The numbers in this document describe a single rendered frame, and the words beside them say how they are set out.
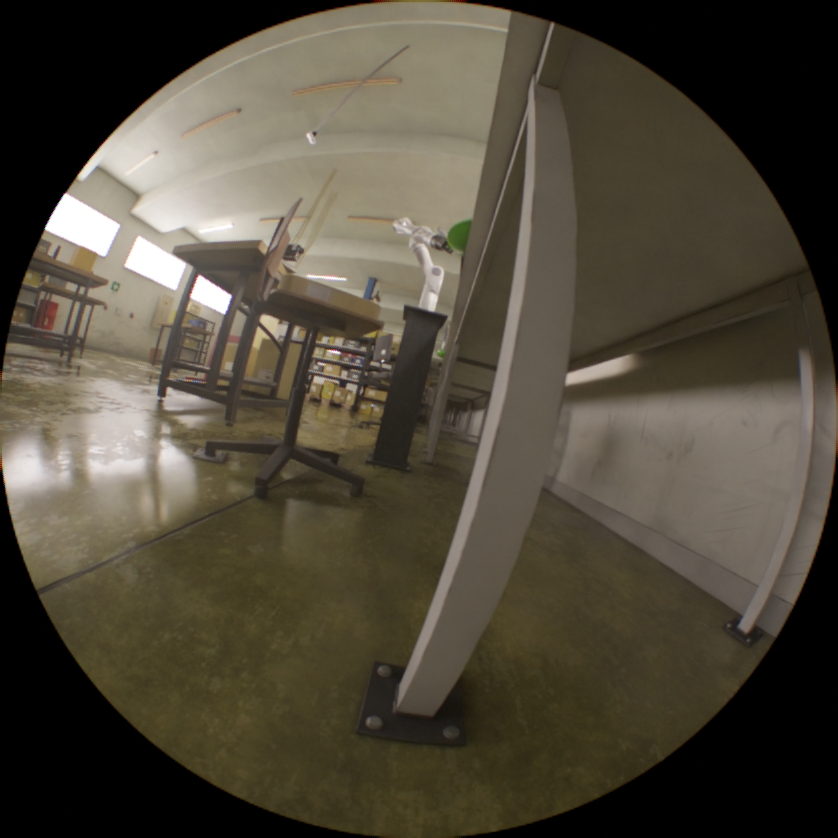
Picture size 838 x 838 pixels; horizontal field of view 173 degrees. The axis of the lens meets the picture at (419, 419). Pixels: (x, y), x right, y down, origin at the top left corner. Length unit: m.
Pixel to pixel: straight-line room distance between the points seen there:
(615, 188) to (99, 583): 1.11
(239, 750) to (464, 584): 0.27
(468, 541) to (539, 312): 0.16
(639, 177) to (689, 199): 0.13
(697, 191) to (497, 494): 0.71
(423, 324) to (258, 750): 1.56
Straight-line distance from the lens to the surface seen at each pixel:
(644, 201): 0.75
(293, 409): 0.98
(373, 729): 0.33
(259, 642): 0.39
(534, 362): 0.18
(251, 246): 1.59
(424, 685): 0.29
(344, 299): 0.88
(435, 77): 4.29
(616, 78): 0.60
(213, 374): 1.73
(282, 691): 0.35
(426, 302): 1.60
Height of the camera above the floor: 0.31
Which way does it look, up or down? 1 degrees down
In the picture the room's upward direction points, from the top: 14 degrees clockwise
